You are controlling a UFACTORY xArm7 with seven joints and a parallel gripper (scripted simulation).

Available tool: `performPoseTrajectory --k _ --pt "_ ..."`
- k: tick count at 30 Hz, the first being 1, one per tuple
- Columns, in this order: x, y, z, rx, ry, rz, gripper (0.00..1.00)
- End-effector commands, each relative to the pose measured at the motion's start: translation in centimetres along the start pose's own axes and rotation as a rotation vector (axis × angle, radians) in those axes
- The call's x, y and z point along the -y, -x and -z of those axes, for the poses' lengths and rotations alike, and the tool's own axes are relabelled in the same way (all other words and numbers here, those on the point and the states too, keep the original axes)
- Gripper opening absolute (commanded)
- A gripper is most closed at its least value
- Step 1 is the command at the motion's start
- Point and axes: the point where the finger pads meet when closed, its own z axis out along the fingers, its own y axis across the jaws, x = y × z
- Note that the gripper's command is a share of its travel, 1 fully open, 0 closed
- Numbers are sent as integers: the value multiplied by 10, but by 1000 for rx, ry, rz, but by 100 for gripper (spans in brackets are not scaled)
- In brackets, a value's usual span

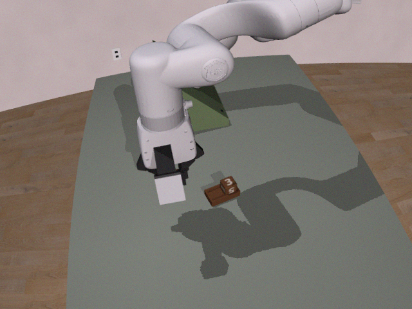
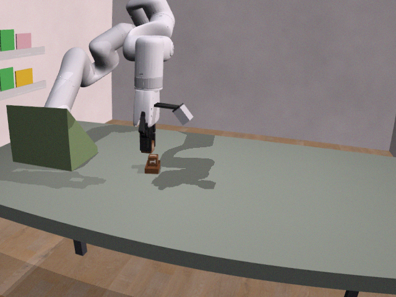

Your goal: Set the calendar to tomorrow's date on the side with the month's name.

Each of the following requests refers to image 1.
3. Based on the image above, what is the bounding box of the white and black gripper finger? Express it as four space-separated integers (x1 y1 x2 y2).
178 141 204 185
136 153 157 174

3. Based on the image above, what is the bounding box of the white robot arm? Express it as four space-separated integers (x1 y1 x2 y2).
129 0 352 205

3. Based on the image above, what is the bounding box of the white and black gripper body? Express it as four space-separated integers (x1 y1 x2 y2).
137 111 197 169

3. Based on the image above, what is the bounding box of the brown wooden tray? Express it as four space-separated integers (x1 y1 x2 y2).
204 184 240 207

